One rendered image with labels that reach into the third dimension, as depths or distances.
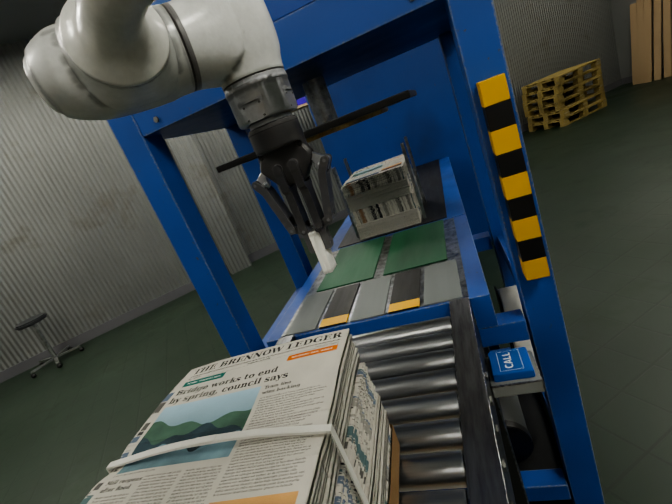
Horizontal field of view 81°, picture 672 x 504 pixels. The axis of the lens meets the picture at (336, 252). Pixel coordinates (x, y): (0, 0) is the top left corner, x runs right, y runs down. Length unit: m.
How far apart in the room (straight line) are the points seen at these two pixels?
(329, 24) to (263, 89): 0.44
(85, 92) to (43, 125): 5.24
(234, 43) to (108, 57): 0.15
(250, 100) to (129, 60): 0.15
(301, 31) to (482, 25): 0.37
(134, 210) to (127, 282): 0.93
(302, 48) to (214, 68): 0.45
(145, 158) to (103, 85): 0.69
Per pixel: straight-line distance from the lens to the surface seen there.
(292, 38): 0.99
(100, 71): 0.50
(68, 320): 5.91
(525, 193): 0.93
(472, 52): 0.94
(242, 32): 0.56
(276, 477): 0.42
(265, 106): 0.55
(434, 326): 0.97
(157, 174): 1.18
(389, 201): 1.72
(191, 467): 0.50
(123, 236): 5.63
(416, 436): 0.73
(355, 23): 0.96
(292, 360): 0.56
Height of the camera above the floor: 1.30
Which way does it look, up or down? 16 degrees down
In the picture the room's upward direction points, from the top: 22 degrees counter-clockwise
